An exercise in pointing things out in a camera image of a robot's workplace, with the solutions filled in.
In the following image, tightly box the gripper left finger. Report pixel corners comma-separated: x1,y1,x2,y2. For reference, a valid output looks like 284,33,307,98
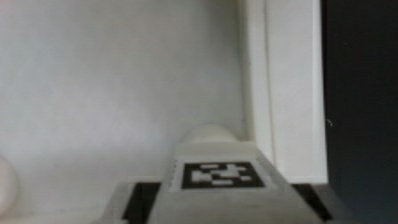
122,182,160,224

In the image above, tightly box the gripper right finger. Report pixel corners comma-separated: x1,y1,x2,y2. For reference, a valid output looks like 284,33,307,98
291,183,334,222

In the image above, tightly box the white square table top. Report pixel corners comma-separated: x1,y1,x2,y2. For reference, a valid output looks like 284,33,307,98
0,0,256,224

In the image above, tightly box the white U-shaped obstacle fence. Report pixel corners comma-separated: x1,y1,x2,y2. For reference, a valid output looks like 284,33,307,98
266,0,328,183

